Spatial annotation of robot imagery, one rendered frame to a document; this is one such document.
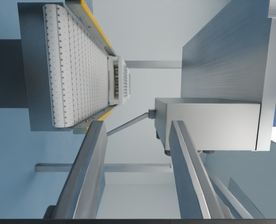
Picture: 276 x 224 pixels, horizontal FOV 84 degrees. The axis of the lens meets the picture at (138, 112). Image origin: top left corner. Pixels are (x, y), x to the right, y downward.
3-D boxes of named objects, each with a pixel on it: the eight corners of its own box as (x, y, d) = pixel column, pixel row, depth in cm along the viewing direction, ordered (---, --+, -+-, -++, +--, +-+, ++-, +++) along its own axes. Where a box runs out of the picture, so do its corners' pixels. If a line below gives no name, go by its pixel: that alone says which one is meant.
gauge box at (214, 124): (164, 151, 33) (255, 151, 33) (165, 103, 32) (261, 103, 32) (154, 126, 55) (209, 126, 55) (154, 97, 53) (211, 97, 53)
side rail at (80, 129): (72, 134, 35) (87, 134, 35) (72, 127, 34) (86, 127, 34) (124, 98, 165) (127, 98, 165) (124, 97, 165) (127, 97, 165)
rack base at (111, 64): (115, 63, 99) (118, 63, 99) (116, 101, 102) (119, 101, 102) (107, 55, 74) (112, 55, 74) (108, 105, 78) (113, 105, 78)
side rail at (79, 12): (65, 4, 31) (80, 4, 31) (64, -5, 30) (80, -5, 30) (124, 73, 161) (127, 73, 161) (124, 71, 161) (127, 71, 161)
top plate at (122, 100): (122, 63, 99) (126, 63, 99) (123, 101, 102) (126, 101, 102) (117, 55, 74) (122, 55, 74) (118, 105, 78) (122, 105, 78)
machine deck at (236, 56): (251, 151, 33) (270, 151, 33) (274, -47, 28) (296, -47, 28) (178, 111, 95) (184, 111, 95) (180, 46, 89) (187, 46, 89)
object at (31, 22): (30, 131, 37) (71, 131, 37) (16, 1, 33) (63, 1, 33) (114, 98, 165) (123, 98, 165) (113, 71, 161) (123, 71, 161)
